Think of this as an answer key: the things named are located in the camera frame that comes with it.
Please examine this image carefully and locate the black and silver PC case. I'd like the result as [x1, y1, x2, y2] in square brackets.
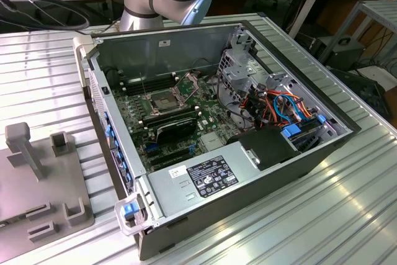
[73, 19, 362, 261]

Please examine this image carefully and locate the black panel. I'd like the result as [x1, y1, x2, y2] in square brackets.
[330, 68, 393, 122]

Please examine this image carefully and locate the silver drive cage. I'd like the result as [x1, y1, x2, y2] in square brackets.
[216, 24, 298, 104]

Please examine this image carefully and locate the black expansion slot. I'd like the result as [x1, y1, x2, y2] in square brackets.
[151, 154, 190, 169]
[145, 146, 190, 162]

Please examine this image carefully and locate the silver power supply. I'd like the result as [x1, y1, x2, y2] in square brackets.
[147, 140, 260, 219]

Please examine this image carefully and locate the green motherboard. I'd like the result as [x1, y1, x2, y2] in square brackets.
[105, 69, 236, 174]

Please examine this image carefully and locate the silver chipset heatsink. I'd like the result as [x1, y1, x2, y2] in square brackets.
[199, 132, 226, 151]

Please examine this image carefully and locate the black graphics card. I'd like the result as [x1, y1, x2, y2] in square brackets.
[156, 118, 199, 145]

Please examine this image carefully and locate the blue wire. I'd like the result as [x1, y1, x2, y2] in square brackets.
[272, 91, 304, 123]

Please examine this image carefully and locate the orange wire bundle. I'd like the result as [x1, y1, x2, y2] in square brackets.
[243, 89, 314, 126]

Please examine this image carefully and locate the grey parts rack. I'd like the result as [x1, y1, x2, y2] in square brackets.
[0, 122, 96, 244]

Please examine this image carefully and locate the grey metal shelf frame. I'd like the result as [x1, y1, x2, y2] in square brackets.
[318, 0, 397, 67]

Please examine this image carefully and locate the CPU socket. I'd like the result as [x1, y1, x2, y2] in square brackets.
[145, 91, 182, 115]

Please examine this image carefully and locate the blue case latch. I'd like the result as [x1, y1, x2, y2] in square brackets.
[122, 203, 138, 218]

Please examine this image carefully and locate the hard disk in blue carrier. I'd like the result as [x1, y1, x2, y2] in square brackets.
[280, 115, 329, 154]

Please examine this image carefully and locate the black box with handle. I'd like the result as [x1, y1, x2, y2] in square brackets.
[310, 37, 368, 72]

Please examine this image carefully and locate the metal socket cover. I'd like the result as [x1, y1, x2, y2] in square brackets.
[173, 72, 202, 98]

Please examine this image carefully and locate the black plastic cover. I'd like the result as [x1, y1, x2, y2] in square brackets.
[225, 128, 303, 172]

